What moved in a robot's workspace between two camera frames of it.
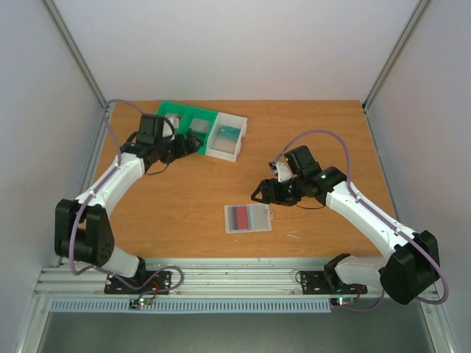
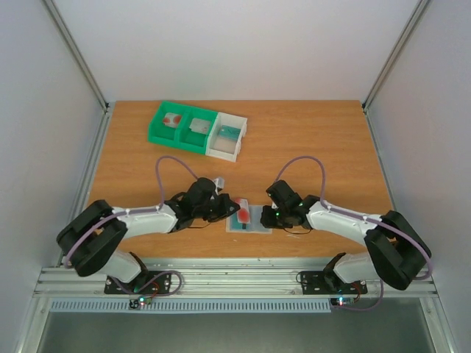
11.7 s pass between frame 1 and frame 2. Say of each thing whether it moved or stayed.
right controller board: stayed
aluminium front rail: stayed
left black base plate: stayed
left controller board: stayed
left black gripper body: moved
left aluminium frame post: stayed
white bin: stayed
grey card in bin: stayed
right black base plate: stayed
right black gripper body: moved
